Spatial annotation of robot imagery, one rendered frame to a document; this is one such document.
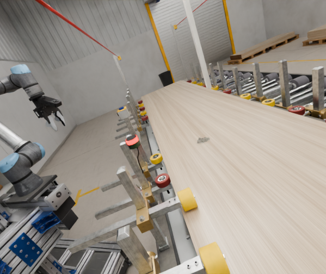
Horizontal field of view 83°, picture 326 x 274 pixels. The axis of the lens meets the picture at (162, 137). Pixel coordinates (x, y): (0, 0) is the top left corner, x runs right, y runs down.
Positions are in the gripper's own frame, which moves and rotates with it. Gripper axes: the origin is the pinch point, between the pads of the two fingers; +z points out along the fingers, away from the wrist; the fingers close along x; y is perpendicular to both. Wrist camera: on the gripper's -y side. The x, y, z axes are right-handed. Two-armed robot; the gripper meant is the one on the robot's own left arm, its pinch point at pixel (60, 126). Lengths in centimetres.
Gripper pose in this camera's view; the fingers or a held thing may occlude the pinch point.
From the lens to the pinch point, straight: 120.4
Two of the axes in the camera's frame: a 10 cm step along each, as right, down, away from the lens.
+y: -8.9, 1.8, 4.1
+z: 3.5, 8.5, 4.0
